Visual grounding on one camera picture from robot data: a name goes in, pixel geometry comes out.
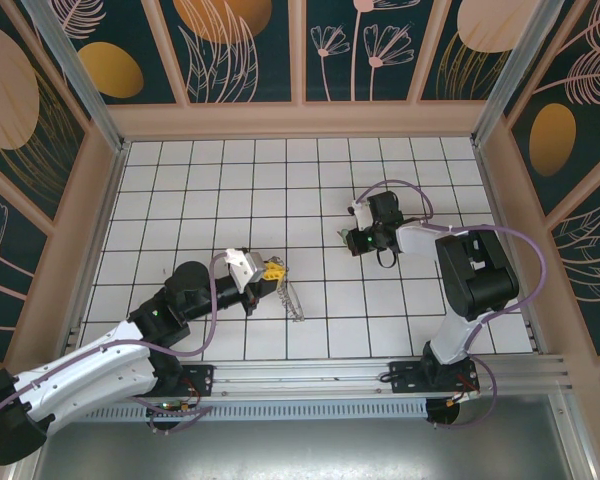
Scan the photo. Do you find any slotted grey cable duct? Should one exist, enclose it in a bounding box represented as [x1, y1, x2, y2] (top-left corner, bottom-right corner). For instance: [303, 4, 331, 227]
[79, 398, 430, 422]

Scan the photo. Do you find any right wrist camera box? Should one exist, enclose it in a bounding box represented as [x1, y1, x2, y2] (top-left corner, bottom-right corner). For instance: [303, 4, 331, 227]
[348, 198, 377, 234]

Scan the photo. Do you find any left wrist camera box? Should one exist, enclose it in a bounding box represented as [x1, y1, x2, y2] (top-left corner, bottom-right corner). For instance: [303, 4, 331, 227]
[223, 247, 267, 292]

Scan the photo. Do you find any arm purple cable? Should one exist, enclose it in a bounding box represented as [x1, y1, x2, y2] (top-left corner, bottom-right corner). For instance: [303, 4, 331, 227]
[354, 178, 549, 432]
[0, 252, 231, 459]

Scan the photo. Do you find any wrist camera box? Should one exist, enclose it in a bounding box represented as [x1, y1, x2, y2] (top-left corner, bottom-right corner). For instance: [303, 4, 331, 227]
[348, 198, 377, 234]
[223, 247, 267, 292]

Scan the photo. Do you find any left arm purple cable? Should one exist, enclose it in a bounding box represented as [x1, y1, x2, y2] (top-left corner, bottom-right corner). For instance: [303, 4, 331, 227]
[0, 252, 231, 459]

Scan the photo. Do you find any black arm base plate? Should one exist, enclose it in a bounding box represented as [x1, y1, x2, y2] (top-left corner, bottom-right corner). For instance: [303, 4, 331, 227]
[388, 359, 481, 397]
[169, 363, 216, 399]

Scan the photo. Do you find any small green circuit board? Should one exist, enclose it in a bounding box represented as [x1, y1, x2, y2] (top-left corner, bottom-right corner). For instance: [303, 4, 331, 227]
[147, 401, 194, 417]

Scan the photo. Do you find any orange white wire connector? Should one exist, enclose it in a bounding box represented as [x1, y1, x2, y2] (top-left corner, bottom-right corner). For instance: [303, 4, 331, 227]
[447, 389, 481, 407]

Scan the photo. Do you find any grey metal sheet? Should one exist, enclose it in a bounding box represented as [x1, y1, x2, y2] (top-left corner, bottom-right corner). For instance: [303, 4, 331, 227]
[9, 392, 592, 480]

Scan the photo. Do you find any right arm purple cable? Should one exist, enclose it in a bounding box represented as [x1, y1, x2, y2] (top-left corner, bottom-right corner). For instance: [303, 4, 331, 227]
[354, 178, 549, 432]

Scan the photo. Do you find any aluminium mounting rail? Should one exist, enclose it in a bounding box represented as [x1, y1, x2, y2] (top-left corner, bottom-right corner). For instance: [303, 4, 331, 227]
[69, 353, 577, 402]

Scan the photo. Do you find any aluminium frame post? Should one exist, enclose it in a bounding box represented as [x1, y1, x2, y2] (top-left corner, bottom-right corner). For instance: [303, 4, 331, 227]
[19, 0, 131, 154]
[471, 0, 570, 147]

